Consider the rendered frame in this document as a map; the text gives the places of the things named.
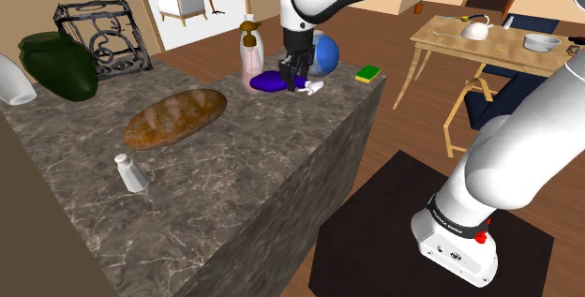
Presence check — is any white salt shaker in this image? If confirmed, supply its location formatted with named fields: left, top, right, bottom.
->
left=113, top=153, right=151, bottom=195

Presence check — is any blue and white ball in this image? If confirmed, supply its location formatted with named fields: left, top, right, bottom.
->
left=307, top=30, right=341, bottom=79

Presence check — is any blue spray bottle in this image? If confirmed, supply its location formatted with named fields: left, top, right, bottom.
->
left=248, top=69, right=325, bottom=97

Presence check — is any pink soap dispenser bottle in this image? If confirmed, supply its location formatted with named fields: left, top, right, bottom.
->
left=239, top=13, right=265, bottom=95

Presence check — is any black wrought iron basket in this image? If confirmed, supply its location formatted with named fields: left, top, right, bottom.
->
left=52, top=0, right=154, bottom=82

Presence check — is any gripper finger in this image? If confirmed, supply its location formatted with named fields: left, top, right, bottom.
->
left=278, top=57, right=294, bottom=93
left=292, top=60, right=308, bottom=91

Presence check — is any green and yellow sponge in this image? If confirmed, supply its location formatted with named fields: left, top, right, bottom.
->
left=354, top=64, right=383, bottom=85

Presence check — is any dark robot stand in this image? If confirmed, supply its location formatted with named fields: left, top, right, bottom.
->
left=307, top=149, right=556, bottom=297

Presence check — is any brown bread loaf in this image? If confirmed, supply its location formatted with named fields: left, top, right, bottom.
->
left=123, top=87, right=228, bottom=152

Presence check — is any dark green vase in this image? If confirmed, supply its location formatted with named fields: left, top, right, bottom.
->
left=18, top=31, right=99, bottom=103

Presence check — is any wooden chair with blue cushion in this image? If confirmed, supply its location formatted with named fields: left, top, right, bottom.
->
left=442, top=64, right=550, bottom=159

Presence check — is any light wooden table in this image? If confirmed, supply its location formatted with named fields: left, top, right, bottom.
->
left=392, top=14, right=585, bottom=111

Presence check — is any white rounded vessel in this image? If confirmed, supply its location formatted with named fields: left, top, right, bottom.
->
left=0, top=52, right=38, bottom=106

